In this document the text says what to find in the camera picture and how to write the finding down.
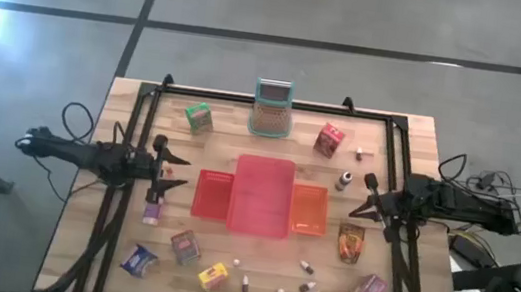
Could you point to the orange plastic basket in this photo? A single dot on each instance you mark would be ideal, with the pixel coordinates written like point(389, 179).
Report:
point(309, 210)

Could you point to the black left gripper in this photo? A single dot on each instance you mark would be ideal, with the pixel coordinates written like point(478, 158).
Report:
point(156, 172)

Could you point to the pink translucent plastic bin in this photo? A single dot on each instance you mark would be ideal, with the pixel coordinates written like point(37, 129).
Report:
point(262, 197)

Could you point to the green Apple Jacks cereal box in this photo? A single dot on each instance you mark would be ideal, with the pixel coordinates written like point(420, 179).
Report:
point(199, 119)

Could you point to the dark blue dropper bottle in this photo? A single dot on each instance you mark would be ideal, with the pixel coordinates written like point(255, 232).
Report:
point(307, 287)

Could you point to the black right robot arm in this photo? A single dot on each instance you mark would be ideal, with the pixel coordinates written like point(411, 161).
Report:
point(464, 205)

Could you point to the red plastic basket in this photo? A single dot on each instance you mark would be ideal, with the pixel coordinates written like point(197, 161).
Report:
point(212, 195)

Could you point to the purple Raisin Bran cereal box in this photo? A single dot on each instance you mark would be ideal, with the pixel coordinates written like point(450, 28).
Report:
point(370, 289)

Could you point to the small dropper bottle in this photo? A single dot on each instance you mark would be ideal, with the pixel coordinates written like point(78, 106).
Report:
point(359, 153)

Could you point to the black food colouring bottle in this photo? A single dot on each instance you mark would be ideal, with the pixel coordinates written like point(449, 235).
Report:
point(344, 181)

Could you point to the yellow Corn Pops cereal box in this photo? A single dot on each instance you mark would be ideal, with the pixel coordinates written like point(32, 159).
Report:
point(212, 277)

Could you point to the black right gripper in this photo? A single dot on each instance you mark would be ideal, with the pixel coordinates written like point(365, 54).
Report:
point(393, 209)

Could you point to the black power brick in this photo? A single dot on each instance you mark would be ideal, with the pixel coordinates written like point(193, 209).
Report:
point(468, 250)

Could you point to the cereal box with pink label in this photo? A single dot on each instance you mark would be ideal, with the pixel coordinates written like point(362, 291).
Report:
point(185, 247)

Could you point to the orange snack bag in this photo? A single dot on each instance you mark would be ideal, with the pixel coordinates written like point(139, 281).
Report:
point(350, 243)

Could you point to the sprinkles jar purple label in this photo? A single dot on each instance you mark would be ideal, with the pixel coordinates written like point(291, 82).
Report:
point(152, 213)

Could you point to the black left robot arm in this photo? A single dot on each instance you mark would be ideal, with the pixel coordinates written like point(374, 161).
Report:
point(73, 154)

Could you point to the black metal table frame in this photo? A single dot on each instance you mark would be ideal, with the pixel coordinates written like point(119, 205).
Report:
point(217, 95)

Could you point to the brown dropper bottle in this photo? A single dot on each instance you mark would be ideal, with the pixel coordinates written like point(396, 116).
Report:
point(245, 285)

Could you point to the teal mesh basket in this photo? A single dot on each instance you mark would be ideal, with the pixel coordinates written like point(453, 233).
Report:
point(271, 117)

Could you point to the blue cereal box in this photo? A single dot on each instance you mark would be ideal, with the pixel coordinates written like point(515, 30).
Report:
point(139, 261)

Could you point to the red Froot Loops cereal box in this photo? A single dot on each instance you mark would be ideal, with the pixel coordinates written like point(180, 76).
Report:
point(329, 141)

